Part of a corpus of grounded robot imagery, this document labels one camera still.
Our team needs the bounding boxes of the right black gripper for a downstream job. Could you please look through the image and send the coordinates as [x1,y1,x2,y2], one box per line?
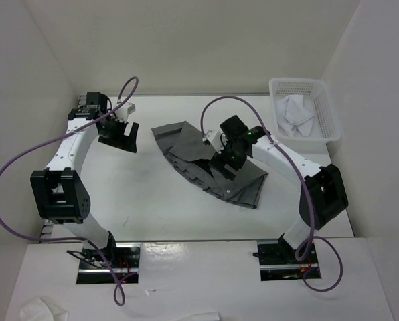
[209,139,248,180]

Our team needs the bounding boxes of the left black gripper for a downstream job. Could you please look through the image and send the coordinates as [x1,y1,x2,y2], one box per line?
[98,114,139,153]

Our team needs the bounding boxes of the grey pleated skirt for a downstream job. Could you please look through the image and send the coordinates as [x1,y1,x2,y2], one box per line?
[151,121,268,209]

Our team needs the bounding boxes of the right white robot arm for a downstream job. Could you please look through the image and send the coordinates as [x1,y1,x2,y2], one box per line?
[202,116,349,263]

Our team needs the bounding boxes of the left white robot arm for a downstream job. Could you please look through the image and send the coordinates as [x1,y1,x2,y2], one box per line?
[30,92,139,268]

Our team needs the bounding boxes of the white cloth in basket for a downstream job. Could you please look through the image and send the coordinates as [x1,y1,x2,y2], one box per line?
[274,94,321,140]

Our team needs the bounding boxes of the white plastic basket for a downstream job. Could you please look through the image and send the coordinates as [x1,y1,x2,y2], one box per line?
[269,78,341,144]

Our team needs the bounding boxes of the crumpled white tissue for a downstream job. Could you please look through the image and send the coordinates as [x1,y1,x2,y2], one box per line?
[19,298,69,321]

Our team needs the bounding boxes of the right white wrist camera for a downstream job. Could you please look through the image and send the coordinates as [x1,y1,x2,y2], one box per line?
[202,130,224,154]

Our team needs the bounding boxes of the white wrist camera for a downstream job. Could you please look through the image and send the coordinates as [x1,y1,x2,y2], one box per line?
[115,102,136,123]
[202,130,224,154]

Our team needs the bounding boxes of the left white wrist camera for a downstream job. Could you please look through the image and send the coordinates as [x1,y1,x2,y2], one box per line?
[115,102,136,123]

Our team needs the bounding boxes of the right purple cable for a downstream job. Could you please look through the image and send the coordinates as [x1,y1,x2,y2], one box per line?
[200,96,344,293]

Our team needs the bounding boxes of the purple cable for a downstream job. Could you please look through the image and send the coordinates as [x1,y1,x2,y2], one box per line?
[0,76,140,307]
[200,96,344,293]

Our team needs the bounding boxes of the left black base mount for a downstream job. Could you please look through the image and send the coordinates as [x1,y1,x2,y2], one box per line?
[66,245,141,284]

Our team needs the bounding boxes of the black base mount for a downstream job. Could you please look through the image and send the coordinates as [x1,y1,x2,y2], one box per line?
[252,239,321,281]
[66,245,141,284]

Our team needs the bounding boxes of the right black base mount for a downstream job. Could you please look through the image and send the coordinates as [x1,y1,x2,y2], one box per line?
[252,239,321,281]

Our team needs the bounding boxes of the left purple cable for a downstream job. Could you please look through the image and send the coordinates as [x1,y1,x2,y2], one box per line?
[0,76,140,307]

